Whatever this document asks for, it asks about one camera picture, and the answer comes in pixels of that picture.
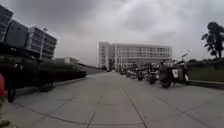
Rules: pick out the white office building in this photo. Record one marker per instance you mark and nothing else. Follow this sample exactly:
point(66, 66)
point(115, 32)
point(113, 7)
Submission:
point(140, 53)

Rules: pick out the grey paved plaza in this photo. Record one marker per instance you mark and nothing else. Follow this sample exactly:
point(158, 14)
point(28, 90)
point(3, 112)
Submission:
point(110, 103)

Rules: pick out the low building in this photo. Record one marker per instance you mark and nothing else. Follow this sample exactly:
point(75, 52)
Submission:
point(66, 60)

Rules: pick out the dark hedge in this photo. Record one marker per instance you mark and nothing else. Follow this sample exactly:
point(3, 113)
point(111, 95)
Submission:
point(60, 73)

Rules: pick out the row of parked scooters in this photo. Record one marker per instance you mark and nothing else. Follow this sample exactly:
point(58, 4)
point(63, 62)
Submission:
point(166, 75)

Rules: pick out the lamp pole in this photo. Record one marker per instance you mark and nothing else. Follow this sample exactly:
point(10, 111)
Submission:
point(42, 43)

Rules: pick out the dark stacked building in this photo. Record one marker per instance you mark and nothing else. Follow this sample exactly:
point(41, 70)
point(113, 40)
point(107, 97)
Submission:
point(33, 41)

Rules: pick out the grass strip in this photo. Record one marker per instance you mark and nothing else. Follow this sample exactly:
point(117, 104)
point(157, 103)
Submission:
point(206, 75)

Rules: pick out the grey kerb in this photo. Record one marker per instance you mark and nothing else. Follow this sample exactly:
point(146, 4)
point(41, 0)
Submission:
point(210, 84)

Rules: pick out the dark leafy tree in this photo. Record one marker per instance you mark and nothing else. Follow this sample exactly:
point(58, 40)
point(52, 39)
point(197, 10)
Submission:
point(216, 38)

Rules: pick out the robot's own part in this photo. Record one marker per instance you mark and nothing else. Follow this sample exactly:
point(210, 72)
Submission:
point(1, 85)

